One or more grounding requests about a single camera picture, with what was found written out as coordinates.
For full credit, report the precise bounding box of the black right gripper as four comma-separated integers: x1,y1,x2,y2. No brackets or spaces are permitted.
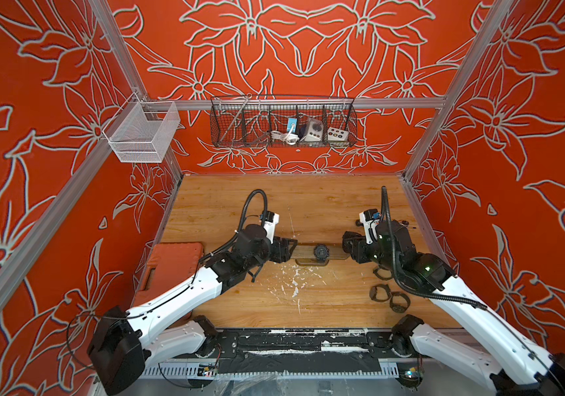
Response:
341,235,401,277

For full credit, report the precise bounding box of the dark wooden watch stand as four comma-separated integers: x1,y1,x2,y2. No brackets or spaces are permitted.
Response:
291,244,349,267

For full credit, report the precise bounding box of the black digital sport watch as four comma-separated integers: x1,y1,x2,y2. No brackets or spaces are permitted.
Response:
313,244,330,263

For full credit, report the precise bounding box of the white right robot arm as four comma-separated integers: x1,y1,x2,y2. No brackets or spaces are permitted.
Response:
342,208,565,395

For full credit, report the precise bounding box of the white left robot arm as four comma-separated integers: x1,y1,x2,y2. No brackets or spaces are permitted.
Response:
87,212,297,395

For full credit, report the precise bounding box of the black analog watch near edge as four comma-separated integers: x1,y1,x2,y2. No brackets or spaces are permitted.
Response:
368,284,392,303

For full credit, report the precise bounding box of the white button box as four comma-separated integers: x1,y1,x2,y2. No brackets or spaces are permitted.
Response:
326,127,349,145

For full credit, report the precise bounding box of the orange plastic tool case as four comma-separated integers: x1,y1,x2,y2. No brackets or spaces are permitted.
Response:
132,243,203,306

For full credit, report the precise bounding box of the white power adapter box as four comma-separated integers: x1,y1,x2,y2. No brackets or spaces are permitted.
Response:
302,118,325,143

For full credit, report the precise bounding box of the blue white small box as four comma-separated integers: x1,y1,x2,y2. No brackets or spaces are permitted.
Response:
287,117,298,135

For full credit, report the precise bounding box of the black strap watch foremost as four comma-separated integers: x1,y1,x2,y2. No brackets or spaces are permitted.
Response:
389,291,411,314

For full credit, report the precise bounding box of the coiled white cable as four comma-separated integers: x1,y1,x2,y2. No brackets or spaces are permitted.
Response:
270,129,299,147

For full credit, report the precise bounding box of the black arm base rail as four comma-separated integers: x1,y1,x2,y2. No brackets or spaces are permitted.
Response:
162,328,422,380

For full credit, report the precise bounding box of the black wire wall basket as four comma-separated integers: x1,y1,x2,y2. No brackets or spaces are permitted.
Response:
210,94,358,149

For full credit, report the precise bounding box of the white mesh wall basket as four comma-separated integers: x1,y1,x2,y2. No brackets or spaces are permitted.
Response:
104,102,180,163

